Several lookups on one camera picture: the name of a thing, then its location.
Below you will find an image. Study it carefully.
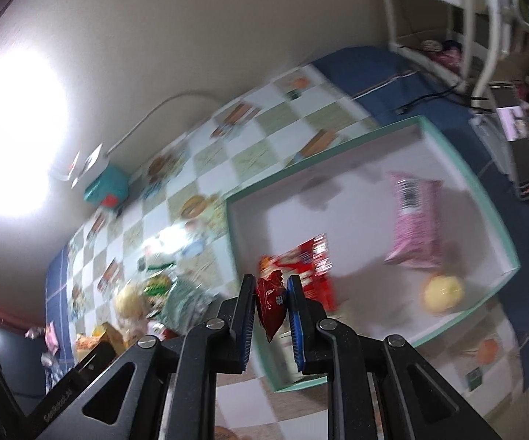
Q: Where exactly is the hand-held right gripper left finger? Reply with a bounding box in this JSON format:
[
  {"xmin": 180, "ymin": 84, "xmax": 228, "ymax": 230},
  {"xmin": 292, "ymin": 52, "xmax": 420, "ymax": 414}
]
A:
[{"xmin": 40, "ymin": 274, "xmax": 258, "ymax": 440}]

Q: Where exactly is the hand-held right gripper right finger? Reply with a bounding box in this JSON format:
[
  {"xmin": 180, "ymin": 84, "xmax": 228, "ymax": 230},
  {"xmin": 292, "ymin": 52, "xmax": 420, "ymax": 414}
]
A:
[{"xmin": 286, "ymin": 274, "xmax": 506, "ymax": 440}]

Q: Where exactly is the small dark red packet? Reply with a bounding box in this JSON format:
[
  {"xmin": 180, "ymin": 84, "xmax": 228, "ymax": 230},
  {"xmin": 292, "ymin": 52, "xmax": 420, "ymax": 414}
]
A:
[{"xmin": 255, "ymin": 269, "xmax": 290, "ymax": 344}]

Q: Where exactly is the large green snack packet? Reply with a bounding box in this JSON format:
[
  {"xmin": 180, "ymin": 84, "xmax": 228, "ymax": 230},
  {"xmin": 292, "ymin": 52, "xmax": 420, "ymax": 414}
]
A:
[{"xmin": 161, "ymin": 279, "xmax": 222, "ymax": 331}]

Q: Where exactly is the red snack packet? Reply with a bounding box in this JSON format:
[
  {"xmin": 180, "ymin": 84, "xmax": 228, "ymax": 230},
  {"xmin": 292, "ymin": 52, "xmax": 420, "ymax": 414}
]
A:
[{"xmin": 258, "ymin": 234, "xmax": 339, "ymax": 312}]

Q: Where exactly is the white puff ball snack bag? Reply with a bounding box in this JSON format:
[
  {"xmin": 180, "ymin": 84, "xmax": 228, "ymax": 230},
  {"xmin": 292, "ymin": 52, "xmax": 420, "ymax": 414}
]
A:
[{"xmin": 113, "ymin": 282, "xmax": 148, "ymax": 326}]

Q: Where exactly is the yellow jelly cup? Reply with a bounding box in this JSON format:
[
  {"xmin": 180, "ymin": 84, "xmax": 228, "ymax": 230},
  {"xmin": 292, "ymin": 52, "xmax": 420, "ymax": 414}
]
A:
[{"xmin": 424, "ymin": 274, "xmax": 466, "ymax": 316}]

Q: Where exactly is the shallow teal cardboard box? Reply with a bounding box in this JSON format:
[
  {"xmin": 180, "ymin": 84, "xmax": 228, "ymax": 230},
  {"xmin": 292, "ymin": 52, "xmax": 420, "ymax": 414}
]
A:
[{"xmin": 225, "ymin": 115, "xmax": 521, "ymax": 392}]

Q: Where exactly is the pink snack packet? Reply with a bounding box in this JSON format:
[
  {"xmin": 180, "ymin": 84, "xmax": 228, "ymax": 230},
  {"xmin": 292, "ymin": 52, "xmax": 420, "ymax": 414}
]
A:
[{"xmin": 384, "ymin": 171, "xmax": 445, "ymax": 270}]

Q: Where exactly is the silver foil wrapper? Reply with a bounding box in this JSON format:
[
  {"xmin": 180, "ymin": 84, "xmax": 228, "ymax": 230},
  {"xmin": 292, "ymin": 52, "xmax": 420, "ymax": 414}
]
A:
[{"xmin": 42, "ymin": 353, "xmax": 66, "ymax": 392}]

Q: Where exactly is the orange snack packet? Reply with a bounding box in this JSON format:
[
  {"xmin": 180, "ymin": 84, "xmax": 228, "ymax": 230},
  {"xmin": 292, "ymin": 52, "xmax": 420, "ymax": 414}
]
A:
[{"xmin": 76, "ymin": 323, "xmax": 123, "ymax": 363}]

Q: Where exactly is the small green snack packet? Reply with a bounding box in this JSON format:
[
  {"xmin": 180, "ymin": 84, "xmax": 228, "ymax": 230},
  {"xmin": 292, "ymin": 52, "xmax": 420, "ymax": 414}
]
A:
[{"xmin": 143, "ymin": 272, "xmax": 176, "ymax": 308}]

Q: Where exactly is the white power strip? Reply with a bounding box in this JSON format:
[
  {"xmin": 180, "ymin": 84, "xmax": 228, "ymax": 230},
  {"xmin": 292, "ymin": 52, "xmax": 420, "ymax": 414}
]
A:
[{"xmin": 49, "ymin": 144, "xmax": 110, "ymax": 188}]

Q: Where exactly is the black flat packet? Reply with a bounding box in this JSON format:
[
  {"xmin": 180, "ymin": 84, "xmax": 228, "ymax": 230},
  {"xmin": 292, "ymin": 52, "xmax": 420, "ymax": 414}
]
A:
[{"xmin": 512, "ymin": 140, "xmax": 529, "ymax": 200}]

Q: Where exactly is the white chair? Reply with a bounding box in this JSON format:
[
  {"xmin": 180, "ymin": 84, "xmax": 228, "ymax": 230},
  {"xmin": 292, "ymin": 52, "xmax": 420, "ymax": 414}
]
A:
[{"xmin": 374, "ymin": 0, "xmax": 529, "ymax": 97}]

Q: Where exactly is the white power cable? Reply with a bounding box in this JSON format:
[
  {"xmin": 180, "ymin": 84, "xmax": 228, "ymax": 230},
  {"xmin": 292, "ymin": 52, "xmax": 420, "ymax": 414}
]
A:
[{"xmin": 106, "ymin": 92, "xmax": 229, "ymax": 154}]

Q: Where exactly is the black cable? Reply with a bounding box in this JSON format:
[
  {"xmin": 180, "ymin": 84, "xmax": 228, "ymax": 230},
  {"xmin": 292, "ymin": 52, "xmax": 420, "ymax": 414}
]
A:
[{"xmin": 395, "ymin": 78, "xmax": 467, "ymax": 115}]

